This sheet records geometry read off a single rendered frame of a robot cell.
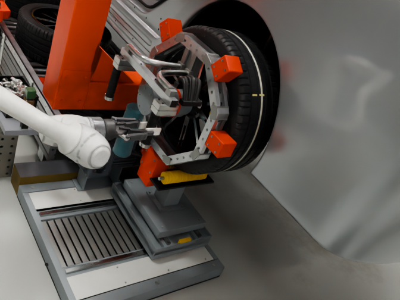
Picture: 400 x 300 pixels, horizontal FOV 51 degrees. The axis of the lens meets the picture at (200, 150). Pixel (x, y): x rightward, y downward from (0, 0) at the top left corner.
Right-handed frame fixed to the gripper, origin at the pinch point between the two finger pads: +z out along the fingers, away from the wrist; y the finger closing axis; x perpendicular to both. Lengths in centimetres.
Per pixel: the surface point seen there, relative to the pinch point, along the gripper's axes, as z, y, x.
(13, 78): -25, -79, -26
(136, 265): 15, 8, -75
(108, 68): 13, -61, -7
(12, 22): 16, -223, -56
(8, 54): -4, -158, -52
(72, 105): -2, -59, -28
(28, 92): -27, -53, -18
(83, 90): 1, -59, -19
